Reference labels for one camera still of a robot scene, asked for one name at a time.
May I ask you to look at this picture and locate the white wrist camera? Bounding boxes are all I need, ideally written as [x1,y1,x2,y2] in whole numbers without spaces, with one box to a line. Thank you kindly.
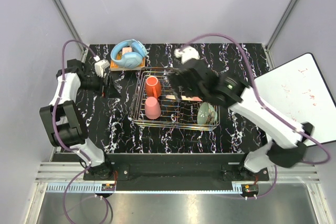
[174,46,200,64]
[94,59,110,78]

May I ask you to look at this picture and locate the blue headphones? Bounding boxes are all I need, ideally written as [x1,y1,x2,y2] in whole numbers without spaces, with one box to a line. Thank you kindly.
[110,39,148,69]

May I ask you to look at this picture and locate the white whiteboard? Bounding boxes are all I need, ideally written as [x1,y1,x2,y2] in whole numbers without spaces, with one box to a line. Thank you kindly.
[255,53,335,144]

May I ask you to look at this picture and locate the green ceramic bowl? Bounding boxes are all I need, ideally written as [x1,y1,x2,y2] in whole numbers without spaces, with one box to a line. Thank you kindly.
[197,102,217,125]

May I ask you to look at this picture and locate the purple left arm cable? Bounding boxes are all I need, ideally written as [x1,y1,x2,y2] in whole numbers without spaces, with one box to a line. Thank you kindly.
[54,39,112,223]

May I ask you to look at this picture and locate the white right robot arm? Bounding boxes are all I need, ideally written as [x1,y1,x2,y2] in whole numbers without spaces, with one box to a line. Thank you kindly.
[168,59,314,180]

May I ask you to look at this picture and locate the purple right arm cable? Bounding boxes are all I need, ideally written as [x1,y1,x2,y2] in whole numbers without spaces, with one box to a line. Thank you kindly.
[183,34,331,200]

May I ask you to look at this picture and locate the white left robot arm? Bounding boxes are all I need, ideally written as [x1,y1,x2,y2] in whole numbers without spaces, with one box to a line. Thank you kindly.
[39,59,120,180]

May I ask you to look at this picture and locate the orange ceramic mug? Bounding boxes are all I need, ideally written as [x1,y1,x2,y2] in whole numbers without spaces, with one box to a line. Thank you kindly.
[145,76,161,99]

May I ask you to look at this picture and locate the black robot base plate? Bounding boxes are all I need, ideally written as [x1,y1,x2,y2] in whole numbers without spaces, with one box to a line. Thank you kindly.
[84,153,269,193]

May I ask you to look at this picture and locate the wire dish rack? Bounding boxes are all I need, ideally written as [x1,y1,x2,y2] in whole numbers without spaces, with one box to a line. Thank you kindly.
[130,67,221,131]

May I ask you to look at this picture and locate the pink plastic cup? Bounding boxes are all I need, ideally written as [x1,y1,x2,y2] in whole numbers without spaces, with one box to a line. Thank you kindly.
[145,97,161,120]

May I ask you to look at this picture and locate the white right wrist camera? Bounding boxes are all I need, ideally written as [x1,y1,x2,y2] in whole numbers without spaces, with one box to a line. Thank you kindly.
[174,46,200,64]

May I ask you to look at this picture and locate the pink and cream plate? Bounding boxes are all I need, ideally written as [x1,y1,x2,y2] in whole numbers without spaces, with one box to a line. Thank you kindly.
[165,95,203,102]

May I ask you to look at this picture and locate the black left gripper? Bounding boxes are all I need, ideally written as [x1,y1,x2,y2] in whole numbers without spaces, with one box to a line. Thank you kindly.
[78,71,121,99]

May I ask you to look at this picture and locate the small pink box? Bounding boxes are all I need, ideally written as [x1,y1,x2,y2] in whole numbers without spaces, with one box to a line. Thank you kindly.
[122,47,133,55]

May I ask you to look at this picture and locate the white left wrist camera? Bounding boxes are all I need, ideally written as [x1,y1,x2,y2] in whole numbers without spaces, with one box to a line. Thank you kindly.
[94,59,110,78]

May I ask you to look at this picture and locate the wooden board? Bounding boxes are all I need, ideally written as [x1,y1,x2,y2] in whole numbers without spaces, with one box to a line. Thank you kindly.
[110,58,145,72]

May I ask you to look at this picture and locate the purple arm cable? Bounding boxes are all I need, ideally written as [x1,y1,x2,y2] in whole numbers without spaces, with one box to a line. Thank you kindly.
[54,39,112,223]
[183,34,331,200]

